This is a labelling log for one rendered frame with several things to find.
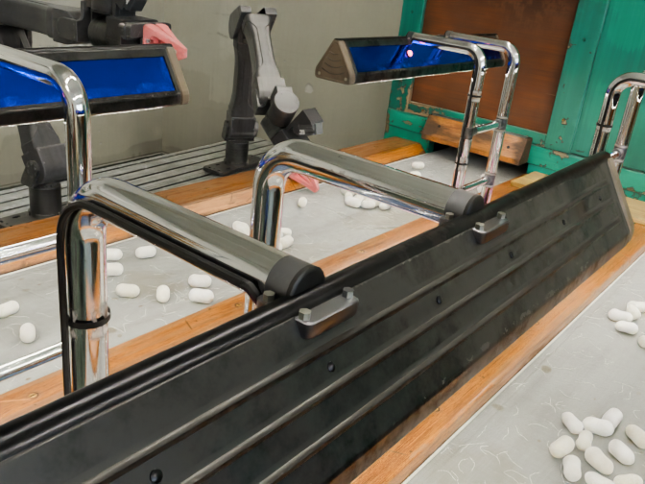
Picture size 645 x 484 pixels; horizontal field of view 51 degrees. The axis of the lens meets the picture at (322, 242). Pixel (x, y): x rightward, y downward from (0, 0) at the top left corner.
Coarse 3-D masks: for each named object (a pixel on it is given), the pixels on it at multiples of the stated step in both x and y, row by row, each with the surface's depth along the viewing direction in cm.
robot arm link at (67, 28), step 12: (84, 0) 114; (96, 0) 111; (108, 0) 111; (84, 12) 115; (60, 24) 116; (72, 24) 115; (84, 24) 115; (60, 36) 117; (72, 36) 115; (84, 36) 116
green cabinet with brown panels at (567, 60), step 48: (432, 0) 186; (480, 0) 177; (528, 0) 169; (576, 0) 162; (624, 0) 155; (528, 48) 172; (576, 48) 164; (624, 48) 158; (432, 96) 193; (528, 96) 175; (576, 96) 166; (624, 96) 160; (576, 144) 170
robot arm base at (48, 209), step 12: (36, 192) 136; (48, 192) 137; (60, 192) 140; (36, 204) 137; (48, 204) 137; (60, 204) 140; (12, 216) 138; (24, 216) 138; (36, 216) 138; (48, 216) 138; (0, 228) 134
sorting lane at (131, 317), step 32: (416, 160) 188; (448, 160) 191; (320, 192) 154; (224, 224) 130; (288, 224) 134; (320, 224) 136; (352, 224) 138; (384, 224) 140; (128, 256) 113; (160, 256) 114; (320, 256) 121; (0, 288) 99; (32, 288) 100; (192, 288) 105; (224, 288) 106; (0, 320) 91; (32, 320) 92; (128, 320) 94; (160, 320) 95; (0, 352) 84; (0, 384) 78
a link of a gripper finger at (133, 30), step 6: (126, 24) 106; (132, 24) 106; (138, 24) 107; (144, 24) 108; (156, 24) 109; (162, 24) 110; (126, 30) 106; (132, 30) 106; (138, 30) 107; (162, 30) 109; (168, 30) 109; (126, 36) 107; (132, 36) 107; (138, 36) 108; (174, 36) 108; (162, 42) 110; (186, 54) 107
